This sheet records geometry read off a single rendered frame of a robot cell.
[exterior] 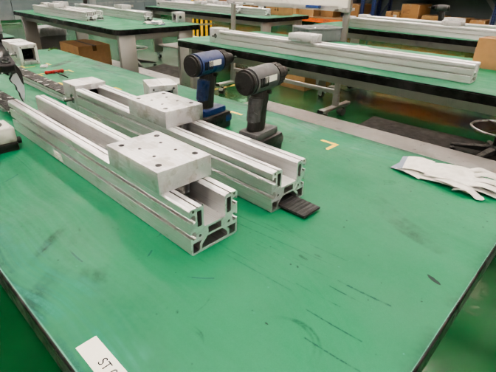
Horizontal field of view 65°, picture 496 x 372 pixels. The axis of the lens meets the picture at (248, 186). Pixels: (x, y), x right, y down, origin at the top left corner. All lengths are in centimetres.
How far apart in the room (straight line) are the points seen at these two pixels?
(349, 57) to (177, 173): 175
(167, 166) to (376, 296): 37
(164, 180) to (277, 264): 22
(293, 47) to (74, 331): 213
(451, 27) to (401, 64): 184
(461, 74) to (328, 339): 171
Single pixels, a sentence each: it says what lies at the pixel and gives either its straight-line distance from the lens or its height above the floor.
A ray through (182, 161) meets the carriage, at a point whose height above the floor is 90.
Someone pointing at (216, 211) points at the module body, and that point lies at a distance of 66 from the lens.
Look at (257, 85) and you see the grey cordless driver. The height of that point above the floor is 96.
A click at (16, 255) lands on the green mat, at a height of 78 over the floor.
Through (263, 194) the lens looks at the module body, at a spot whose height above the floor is 81.
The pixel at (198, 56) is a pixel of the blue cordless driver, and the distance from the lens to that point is 108.
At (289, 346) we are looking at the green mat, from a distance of 51.
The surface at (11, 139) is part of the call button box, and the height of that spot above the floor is 81.
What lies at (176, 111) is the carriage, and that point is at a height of 90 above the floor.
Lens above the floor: 117
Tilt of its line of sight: 28 degrees down
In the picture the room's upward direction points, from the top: 1 degrees clockwise
